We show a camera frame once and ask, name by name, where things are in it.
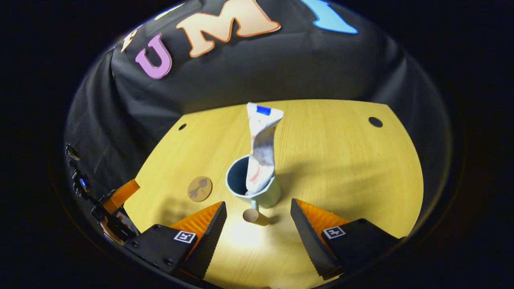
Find pale cup with wooden handle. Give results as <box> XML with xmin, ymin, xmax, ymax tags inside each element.
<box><xmin>225</xmin><ymin>155</ymin><xmax>281</xmax><ymax>223</ymax></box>

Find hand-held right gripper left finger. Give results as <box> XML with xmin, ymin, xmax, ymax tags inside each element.
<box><xmin>124</xmin><ymin>201</ymin><xmax>227</xmax><ymax>280</ymax></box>

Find yellow wooden desktop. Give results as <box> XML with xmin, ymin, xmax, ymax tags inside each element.
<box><xmin>122</xmin><ymin>99</ymin><xmax>424</xmax><ymax>289</ymax></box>

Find round brown coaster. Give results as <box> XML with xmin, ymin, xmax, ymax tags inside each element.
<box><xmin>187</xmin><ymin>176</ymin><xmax>213</xmax><ymax>202</ymax></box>

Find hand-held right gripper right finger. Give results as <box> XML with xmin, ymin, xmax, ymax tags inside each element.
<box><xmin>290</xmin><ymin>198</ymin><xmax>402</xmax><ymax>281</ymax></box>

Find white toothpaste tube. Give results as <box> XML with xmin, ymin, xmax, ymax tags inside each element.
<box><xmin>245</xmin><ymin>102</ymin><xmax>284</xmax><ymax>196</ymax></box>

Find black backdrop cloth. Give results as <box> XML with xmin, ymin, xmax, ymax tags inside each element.
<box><xmin>64</xmin><ymin>0</ymin><xmax>452</xmax><ymax>241</ymax></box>

